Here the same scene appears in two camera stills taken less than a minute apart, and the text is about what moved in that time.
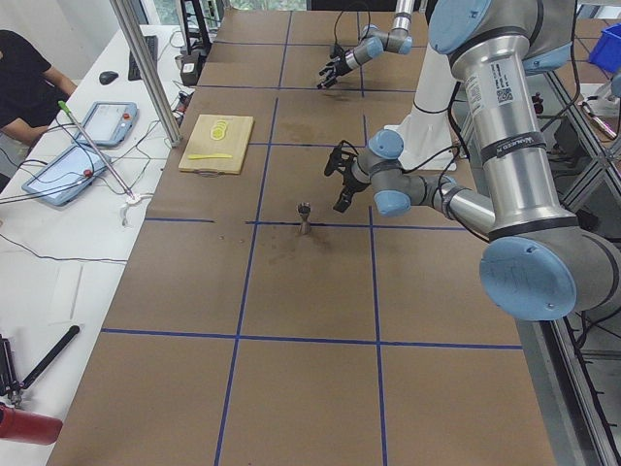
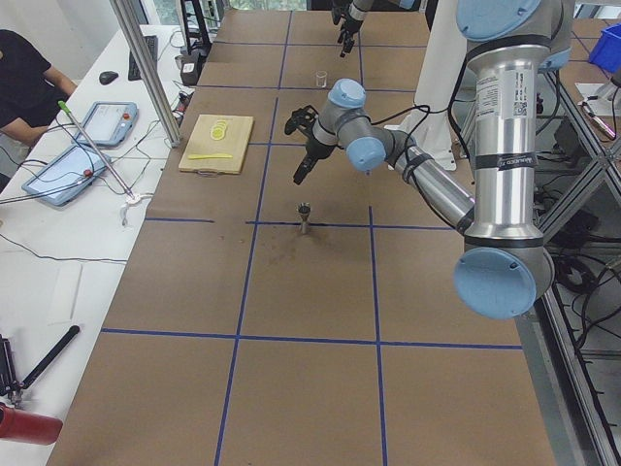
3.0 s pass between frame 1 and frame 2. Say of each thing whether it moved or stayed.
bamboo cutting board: stayed
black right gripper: moved
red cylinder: stayed
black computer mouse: stayed
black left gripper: moved
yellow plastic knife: stayed
